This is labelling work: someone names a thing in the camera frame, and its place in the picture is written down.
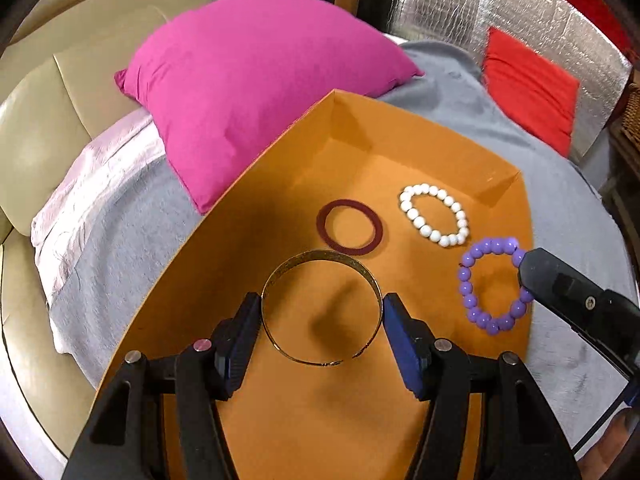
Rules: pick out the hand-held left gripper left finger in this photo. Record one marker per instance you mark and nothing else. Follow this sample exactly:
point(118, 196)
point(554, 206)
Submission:
point(245, 342)

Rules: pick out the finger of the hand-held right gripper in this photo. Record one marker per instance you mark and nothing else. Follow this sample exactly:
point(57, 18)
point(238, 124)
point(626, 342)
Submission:
point(560, 285)

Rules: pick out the magenta pillow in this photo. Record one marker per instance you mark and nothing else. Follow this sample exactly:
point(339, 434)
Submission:
point(250, 85)

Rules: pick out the grey blanket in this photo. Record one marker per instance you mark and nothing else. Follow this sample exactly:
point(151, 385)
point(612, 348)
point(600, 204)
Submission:
point(450, 105)

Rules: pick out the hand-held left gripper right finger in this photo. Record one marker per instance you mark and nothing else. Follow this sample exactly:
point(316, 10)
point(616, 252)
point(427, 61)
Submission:
point(400, 347)

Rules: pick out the beige leather sofa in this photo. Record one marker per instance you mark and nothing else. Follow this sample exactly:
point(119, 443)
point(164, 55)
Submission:
point(60, 85)

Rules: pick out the pale lilac sheet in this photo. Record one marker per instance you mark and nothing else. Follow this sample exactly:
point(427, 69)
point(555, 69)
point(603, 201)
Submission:
point(100, 175)

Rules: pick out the red pillow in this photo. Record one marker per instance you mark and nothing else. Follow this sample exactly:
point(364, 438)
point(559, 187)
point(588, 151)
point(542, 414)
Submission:
point(530, 90)

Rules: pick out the silver foil insulation panel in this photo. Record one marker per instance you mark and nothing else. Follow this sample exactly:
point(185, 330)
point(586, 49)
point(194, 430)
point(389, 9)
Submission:
point(450, 0)

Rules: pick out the orange cardboard tray box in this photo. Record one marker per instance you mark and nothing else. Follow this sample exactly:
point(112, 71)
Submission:
point(300, 435)

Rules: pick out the brown wicker furniture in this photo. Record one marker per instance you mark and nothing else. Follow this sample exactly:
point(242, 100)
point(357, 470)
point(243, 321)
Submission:
point(630, 125)

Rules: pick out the gold metal bangle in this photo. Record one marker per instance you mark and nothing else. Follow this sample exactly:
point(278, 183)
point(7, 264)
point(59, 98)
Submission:
point(320, 255)

